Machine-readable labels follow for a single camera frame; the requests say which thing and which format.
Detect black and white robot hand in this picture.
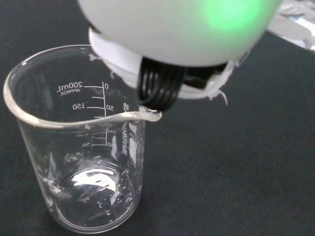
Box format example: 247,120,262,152
76,0,281,113

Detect clear 200 mL glass beaker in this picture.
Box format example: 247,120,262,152
3,45,163,233

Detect black bench cloth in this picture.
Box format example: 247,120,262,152
0,0,315,236

